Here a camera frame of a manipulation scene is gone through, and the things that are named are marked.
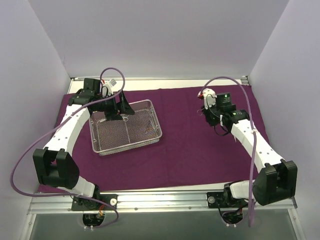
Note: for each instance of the aluminium front rail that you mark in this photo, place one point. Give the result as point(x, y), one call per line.
point(145, 201)

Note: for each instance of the metal mesh instrument tray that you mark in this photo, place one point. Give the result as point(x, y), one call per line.
point(115, 136)

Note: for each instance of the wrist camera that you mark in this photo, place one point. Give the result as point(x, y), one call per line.
point(91, 86)
point(223, 102)

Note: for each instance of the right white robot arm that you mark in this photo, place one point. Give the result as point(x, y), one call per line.
point(276, 179)

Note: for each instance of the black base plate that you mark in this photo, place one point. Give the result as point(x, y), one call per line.
point(82, 204)
point(217, 199)

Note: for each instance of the steel tweezers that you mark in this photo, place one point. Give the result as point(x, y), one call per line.
point(150, 128)

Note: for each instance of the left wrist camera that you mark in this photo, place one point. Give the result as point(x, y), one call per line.
point(91, 86)

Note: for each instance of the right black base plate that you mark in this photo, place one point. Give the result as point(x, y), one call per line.
point(217, 199)

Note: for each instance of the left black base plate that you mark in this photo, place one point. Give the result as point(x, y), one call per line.
point(82, 204)

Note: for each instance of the steel surgical scissors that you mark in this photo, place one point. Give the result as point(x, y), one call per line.
point(200, 112)

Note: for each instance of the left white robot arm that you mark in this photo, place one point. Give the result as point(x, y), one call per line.
point(54, 164)

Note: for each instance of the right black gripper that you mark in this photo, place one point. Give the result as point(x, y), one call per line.
point(208, 115)

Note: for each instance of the purple surgical wrap cloth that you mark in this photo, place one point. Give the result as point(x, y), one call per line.
point(188, 153)

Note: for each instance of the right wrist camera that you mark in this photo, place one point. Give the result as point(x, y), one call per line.
point(223, 102)

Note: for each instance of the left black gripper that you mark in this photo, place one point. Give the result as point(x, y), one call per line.
point(119, 107)

